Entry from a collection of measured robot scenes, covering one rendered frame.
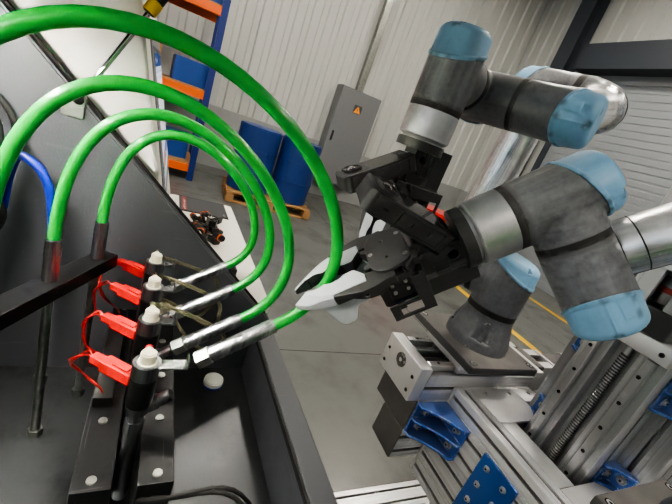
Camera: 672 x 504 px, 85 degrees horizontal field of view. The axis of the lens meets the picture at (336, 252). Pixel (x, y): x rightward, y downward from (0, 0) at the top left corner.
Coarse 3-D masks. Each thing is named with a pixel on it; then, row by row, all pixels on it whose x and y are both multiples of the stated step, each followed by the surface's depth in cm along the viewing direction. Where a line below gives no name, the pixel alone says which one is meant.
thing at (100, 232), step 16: (144, 144) 51; (192, 144) 53; (208, 144) 54; (128, 160) 51; (224, 160) 56; (112, 176) 51; (240, 176) 58; (112, 192) 52; (256, 208) 61; (96, 224) 53; (256, 224) 62; (96, 240) 54; (256, 240) 63; (96, 256) 54; (240, 256) 64; (208, 272) 62; (176, 288) 61
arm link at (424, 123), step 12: (408, 108) 52; (420, 108) 50; (432, 108) 49; (408, 120) 51; (420, 120) 50; (432, 120) 49; (444, 120) 50; (456, 120) 51; (408, 132) 51; (420, 132) 50; (432, 132) 50; (444, 132) 50; (432, 144) 51; (444, 144) 51
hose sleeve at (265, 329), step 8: (272, 320) 43; (256, 328) 42; (264, 328) 42; (272, 328) 42; (232, 336) 42; (240, 336) 42; (248, 336) 42; (256, 336) 42; (264, 336) 42; (216, 344) 42; (224, 344) 41; (232, 344) 41; (240, 344) 42; (248, 344) 42; (208, 352) 41; (216, 352) 41; (224, 352) 41; (232, 352) 42
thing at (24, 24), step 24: (0, 24) 24; (24, 24) 24; (48, 24) 25; (72, 24) 25; (96, 24) 26; (120, 24) 26; (144, 24) 26; (192, 48) 28; (240, 72) 30; (264, 96) 32; (288, 120) 33; (312, 168) 36; (336, 216) 39; (336, 240) 41; (336, 264) 42; (288, 312) 43
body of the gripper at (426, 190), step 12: (408, 144) 51; (420, 144) 51; (420, 156) 53; (432, 156) 54; (444, 156) 54; (420, 168) 54; (432, 168) 55; (444, 168) 55; (396, 180) 53; (408, 180) 54; (420, 180) 55; (432, 180) 56; (408, 192) 53; (420, 192) 54; (432, 192) 55; (420, 204) 56
